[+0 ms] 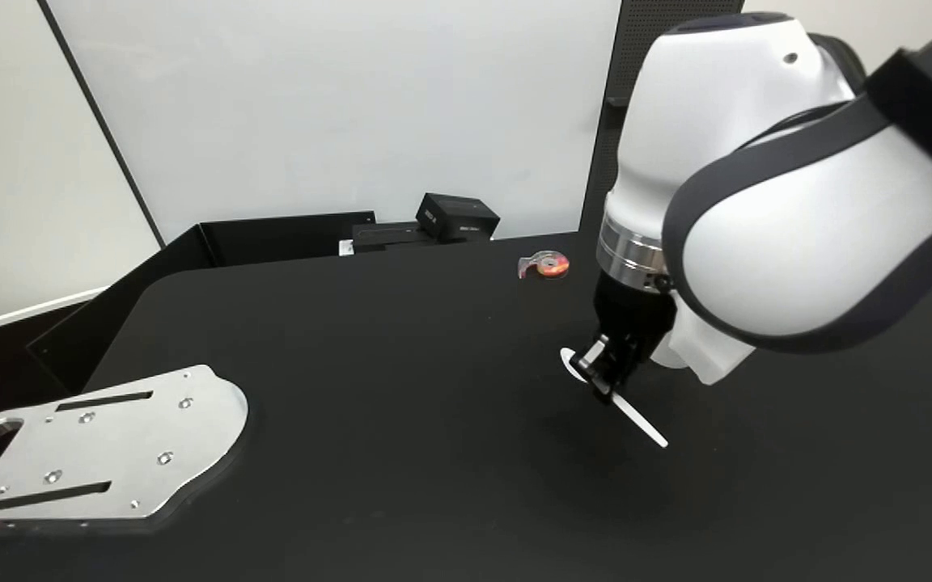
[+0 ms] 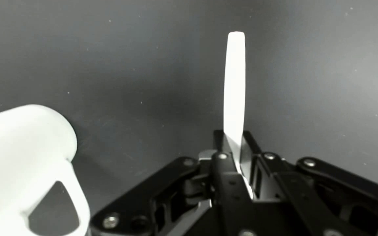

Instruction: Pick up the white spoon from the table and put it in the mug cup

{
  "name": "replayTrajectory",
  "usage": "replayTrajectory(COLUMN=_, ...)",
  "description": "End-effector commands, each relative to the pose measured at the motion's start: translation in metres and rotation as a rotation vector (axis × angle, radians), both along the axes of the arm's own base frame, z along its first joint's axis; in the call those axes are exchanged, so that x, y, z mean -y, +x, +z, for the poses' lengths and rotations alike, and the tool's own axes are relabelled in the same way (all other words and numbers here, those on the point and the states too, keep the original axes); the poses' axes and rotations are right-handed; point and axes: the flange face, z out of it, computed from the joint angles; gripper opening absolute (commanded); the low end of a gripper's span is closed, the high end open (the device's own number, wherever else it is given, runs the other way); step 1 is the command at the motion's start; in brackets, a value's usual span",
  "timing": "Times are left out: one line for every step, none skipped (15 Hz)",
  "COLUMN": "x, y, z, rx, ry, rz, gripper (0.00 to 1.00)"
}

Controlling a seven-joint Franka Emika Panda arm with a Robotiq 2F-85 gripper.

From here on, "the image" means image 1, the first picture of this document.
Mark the red tape dispenser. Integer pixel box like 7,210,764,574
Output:
515,244,573,284

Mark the black low side cabinet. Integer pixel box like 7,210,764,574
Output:
21,210,427,395

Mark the white plastic spoon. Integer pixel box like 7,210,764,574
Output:
555,341,674,452

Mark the small black box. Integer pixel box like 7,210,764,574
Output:
414,189,502,244

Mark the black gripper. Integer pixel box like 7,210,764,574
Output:
578,267,680,401

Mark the black vertical pillar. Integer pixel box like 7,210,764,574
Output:
576,0,694,241

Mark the white board panel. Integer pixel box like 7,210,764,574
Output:
34,0,624,244

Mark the silver metal mounting plate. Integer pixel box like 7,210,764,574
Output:
0,362,252,529

